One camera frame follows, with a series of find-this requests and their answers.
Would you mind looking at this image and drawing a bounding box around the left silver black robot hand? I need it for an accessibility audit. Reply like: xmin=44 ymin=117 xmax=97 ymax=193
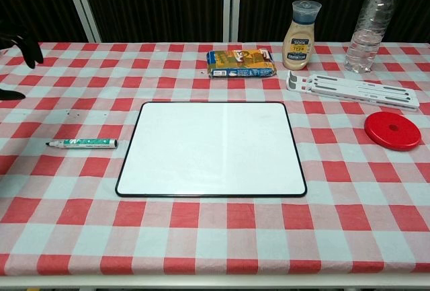
xmin=0 ymin=31 xmax=45 ymax=101

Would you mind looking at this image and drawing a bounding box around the teal marker pen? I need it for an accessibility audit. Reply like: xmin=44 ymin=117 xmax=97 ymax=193
xmin=46 ymin=138 xmax=119 ymax=151

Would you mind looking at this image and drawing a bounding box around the yellow blue snack package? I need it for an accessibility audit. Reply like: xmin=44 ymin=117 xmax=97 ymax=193
xmin=206 ymin=48 xmax=278 ymax=79

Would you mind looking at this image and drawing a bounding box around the red white checkered tablecloth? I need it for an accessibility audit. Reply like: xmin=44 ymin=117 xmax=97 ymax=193
xmin=0 ymin=41 xmax=430 ymax=277

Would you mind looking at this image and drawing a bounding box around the white table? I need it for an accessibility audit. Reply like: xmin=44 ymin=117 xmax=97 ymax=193
xmin=0 ymin=273 xmax=430 ymax=291

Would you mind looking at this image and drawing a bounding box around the white folding laptop stand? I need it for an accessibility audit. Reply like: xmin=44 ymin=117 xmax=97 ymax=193
xmin=286 ymin=71 xmax=421 ymax=113

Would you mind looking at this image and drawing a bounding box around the clear plastic water bottle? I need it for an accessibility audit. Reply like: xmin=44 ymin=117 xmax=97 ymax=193
xmin=343 ymin=0 xmax=398 ymax=73

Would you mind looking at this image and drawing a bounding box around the red round plastic disc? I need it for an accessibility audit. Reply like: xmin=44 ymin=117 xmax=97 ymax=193
xmin=364 ymin=111 xmax=422 ymax=152

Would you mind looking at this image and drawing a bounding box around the white drawing board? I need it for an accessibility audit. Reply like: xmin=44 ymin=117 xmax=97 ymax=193
xmin=114 ymin=101 xmax=308 ymax=198

